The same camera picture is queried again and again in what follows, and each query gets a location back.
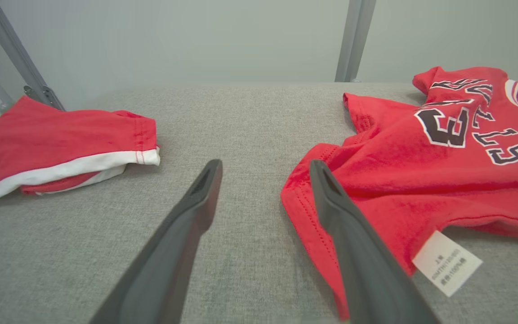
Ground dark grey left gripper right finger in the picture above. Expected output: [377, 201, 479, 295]
[309, 160, 439, 324]

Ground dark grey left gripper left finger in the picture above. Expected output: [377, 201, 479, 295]
[89, 159, 223, 324]

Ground red basketball jersey shirt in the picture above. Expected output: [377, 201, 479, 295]
[280, 66, 518, 321]

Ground red shorts with white trim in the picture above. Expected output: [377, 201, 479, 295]
[0, 95, 161, 205]

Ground plain grey metal post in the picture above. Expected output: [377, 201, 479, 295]
[335, 0, 376, 83]

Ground grey metal post with bracket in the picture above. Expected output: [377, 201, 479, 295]
[0, 0, 66, 112]

